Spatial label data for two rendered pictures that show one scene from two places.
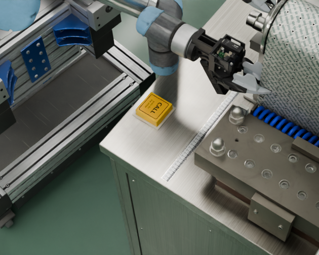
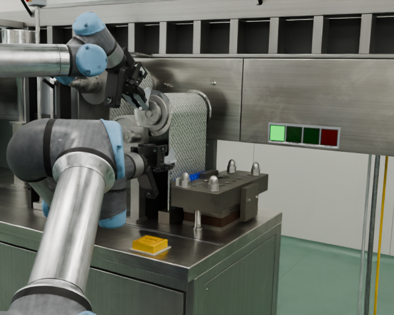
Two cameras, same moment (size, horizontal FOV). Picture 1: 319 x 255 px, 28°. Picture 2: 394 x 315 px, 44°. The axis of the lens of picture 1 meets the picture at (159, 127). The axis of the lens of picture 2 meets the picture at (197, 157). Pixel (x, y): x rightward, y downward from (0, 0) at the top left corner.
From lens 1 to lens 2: 1.90 m
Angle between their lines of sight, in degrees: 88
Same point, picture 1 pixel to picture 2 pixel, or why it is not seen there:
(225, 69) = (161, 157)
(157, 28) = not seen: hidden behind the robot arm
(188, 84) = (120, 238)
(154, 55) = (123, 196)
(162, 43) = (131, 169)
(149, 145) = (187, 249)
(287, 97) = (181, 156)
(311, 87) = (189, 132)
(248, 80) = (171, 155)
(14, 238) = not seen: outside the picture
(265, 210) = (251, 191)
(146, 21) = not seen: hidden behind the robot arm
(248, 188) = (238, 190)
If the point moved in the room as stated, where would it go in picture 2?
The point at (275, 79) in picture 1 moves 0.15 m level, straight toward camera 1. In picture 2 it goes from (176, 145) to (222, 147)
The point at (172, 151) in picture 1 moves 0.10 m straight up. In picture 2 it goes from (191, 242) to (192, 208)
